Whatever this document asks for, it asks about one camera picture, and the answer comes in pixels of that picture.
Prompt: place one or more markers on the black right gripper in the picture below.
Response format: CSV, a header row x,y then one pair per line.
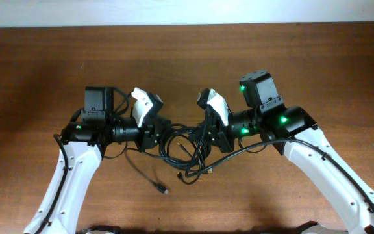
x,y
217,137

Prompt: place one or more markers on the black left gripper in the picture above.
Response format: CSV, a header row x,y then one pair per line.
x,y
149,138

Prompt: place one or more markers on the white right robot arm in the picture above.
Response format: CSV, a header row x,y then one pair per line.
x,y
295,135

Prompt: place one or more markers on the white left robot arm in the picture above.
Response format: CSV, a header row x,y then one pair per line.
x,y
109,116

